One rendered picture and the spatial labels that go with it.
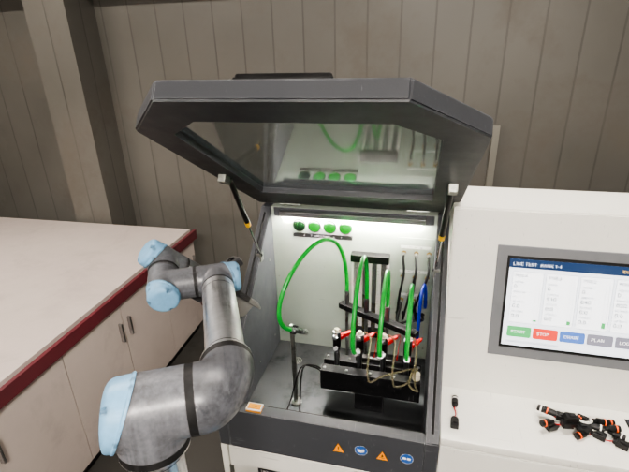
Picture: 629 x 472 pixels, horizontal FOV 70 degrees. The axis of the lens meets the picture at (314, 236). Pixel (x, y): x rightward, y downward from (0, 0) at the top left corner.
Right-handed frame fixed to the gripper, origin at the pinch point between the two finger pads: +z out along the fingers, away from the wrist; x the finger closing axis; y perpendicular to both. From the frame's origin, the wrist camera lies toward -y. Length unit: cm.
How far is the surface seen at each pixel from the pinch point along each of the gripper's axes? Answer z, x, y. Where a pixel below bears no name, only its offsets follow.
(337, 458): 46, 14, 30
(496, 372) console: 66, 42, -15
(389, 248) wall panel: 42, 1, -42
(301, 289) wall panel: 39, -31, -17
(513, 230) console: 41, 46, -52
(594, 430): 77, 68, -11
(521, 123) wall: 129, -25, -177
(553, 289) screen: 57, 55, -42
